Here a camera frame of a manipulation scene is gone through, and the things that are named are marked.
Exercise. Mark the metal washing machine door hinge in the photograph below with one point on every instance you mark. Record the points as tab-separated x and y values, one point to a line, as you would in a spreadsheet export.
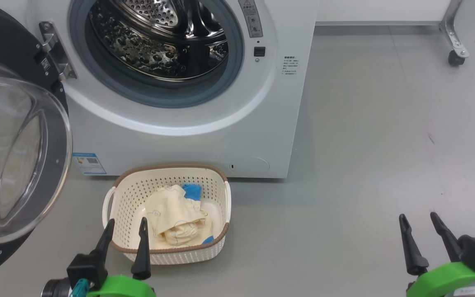
56	49

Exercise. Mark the round white filter cover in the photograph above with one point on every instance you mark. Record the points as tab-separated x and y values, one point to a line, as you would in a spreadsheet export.
250	165

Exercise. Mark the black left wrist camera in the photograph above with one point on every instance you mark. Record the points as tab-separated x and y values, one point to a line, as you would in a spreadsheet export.
85	268

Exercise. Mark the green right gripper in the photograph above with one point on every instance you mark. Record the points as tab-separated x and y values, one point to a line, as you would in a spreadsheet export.
435	282

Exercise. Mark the grey warning strip sticker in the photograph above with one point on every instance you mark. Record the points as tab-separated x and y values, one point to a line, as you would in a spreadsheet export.
250	18

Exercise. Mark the cream and blue baby garment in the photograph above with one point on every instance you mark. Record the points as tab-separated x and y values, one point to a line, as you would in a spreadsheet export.
167	206

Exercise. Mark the cream bear print baby garment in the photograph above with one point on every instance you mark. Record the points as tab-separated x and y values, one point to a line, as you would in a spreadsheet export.
179	241

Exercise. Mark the dark round glass washer door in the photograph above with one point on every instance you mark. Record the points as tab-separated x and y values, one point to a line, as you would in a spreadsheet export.
19	156

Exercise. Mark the white front-load washing machine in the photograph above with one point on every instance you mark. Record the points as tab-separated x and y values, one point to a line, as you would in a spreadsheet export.
179	140

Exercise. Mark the grey stand leg with caster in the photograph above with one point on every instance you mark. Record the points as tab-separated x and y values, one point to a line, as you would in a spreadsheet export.
454	37

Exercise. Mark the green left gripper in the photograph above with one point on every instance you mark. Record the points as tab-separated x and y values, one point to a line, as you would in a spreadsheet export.
122	286

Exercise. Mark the blue energy label sticker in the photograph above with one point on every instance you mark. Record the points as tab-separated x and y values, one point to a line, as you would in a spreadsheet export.
89	163

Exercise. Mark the cream perforated laundry basket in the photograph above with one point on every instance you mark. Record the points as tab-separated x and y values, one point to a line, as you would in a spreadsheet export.
130	194

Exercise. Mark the small black text sticker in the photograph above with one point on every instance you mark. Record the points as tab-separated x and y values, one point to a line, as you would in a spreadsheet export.
290	66

